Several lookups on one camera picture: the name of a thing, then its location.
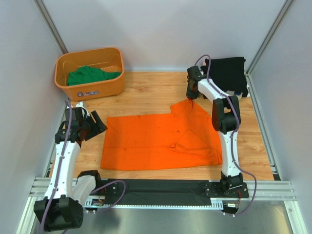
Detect orange t shirt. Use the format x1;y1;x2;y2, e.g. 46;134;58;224
100;99;222;171

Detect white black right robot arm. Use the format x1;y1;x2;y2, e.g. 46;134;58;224
186;66;243;197

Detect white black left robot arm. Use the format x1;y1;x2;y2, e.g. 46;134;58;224
34;102;107;233

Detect black folded t shirt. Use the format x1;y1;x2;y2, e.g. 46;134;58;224
209;57;249;98

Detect beige folded t shirt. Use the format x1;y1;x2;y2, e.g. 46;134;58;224
228;91;243;99

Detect green t shirt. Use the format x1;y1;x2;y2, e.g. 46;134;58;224
67;66;121;86

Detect orange plastic basket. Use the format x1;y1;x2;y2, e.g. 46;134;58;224
55;47;125;101

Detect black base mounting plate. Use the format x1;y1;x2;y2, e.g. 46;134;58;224
93;179;249;206

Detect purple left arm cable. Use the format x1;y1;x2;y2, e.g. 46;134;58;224
40;98;127;232

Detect aluminium right corner post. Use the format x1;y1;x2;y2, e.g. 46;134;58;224
246;0;295;75

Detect aluminium corner post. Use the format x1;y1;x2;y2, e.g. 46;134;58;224
246;0;295;75
34;0;69;55

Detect white slotted cable duct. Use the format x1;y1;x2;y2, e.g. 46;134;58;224
82;197;225;210

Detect aluminium right side rail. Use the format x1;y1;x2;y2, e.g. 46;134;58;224
246;74;281;181

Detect aluminium front frame rail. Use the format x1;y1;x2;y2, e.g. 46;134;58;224
29;177;296;201

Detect aluminium left corner post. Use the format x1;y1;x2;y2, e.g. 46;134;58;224
34;0;69;55

